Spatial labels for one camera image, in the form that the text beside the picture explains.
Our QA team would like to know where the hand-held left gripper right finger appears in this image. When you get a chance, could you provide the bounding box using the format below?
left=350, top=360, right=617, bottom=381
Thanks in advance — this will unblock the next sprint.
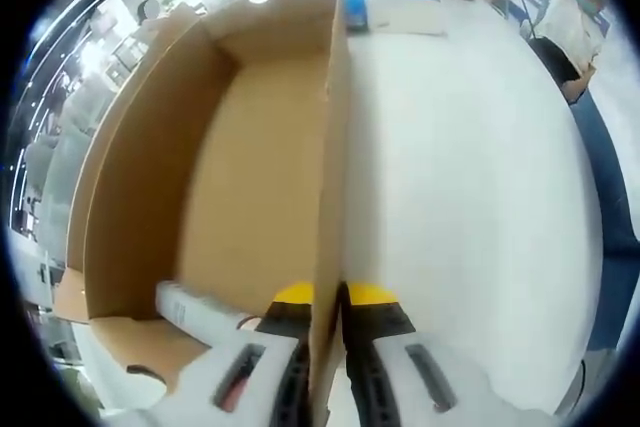
left=338, top=280, right=489, bottom=427

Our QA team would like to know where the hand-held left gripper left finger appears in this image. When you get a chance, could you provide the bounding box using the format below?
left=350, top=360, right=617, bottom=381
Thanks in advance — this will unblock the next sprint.
left=197, top=281, right=316, bottom=427

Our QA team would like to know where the blue soft tissue pack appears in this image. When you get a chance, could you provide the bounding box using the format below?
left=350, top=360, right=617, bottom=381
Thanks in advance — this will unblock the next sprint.
left=366, top=0, right=450, bottom=39

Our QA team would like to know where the brown cardboard shoe box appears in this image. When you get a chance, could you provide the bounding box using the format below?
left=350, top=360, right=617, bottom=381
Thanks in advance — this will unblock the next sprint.
left=52, top=0, right=351, bottom=427

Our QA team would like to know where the long white carton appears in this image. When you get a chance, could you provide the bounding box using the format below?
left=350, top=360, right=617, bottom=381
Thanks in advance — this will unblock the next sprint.
left=154, top=280, right=264, bottom=348

